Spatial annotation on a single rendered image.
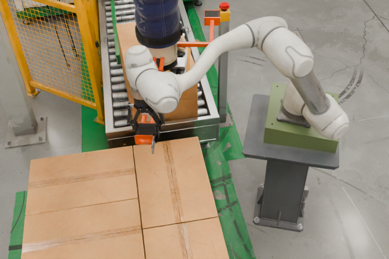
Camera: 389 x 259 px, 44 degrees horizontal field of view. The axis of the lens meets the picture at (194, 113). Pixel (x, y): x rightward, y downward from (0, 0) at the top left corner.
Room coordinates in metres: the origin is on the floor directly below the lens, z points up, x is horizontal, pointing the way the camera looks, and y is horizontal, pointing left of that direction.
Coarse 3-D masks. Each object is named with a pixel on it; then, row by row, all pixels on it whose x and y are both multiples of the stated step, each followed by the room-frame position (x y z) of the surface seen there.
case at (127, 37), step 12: (120, 24) 2.70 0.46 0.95; (132, 24) 2.69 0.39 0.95; (120, 36) 2.56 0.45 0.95; (132, 36) 2.55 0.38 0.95; (120, 48) 2.45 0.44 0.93; (192, 60) 2.28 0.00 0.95; (132, 96) 2.11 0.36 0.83; (192, 96) 2.19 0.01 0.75; (180, 108) 2.17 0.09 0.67; (192, 108) 2.19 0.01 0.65; (168, 120) 2.16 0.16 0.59
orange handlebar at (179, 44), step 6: (210, 24) 2.21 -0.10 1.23; (210, 30) 2.16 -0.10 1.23; (210, 36) 2.10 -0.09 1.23; (180, 42) 2.05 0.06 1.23; (186, 42) 2.05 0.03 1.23; (192, 42) 2.05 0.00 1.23; (198, 42) 2.05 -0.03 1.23; (204, 42) 2.05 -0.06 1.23; (210, 42) 2.04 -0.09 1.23; (162, 60) 1.90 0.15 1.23; (162, 66) 1.86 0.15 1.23; (144, 120) 1.48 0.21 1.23; (144, 144) 1.36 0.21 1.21
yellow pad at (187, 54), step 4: (188, 48) 2.17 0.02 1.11; (180, 52) 2.13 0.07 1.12; (188, 52) 2.13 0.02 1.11; (180, 56) 2.07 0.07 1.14; (184, 56) 2.09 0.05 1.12; (188, 56) 2.10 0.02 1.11; (188, 60) 2.06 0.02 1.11; (188, 64) 2.03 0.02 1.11; (188, 68) 1.99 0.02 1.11; (176, 72) 1.93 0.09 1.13; (180, 72) 1.93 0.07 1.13; (184, 72) 1.95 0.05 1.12
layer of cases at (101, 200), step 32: (32, 160) 1.90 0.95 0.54; (64, 160) 1.89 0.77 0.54; (96, 160) 1.88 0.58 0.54; (128, 160) 1.88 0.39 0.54; (160, 160) 1.87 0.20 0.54; (192, 160) 1.86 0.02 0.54; (32, 192) 1.66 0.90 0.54; (64, 192) 1.66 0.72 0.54; (96, 192) 1.65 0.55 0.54; (128, 192) 1.64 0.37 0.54; (160, 192) 1.64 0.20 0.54; (192, 192) 1.63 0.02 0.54; (32, 224) 1.45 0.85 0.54; (64, 224) 1.45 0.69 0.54; (96, 224) 1.44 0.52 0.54; (128, 224) 1.43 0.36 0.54; (160, 224) 1.43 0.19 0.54; (192, 224) 1.42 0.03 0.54; (32, 256) 1.27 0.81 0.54; (64, 256) 1.26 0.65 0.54; (96, 256) 1.26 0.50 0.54; (128, 256) 1.25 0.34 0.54; (160, 256) 1.25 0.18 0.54; (192, 256) 1.24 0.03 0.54; (224, 256) 1.24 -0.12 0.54
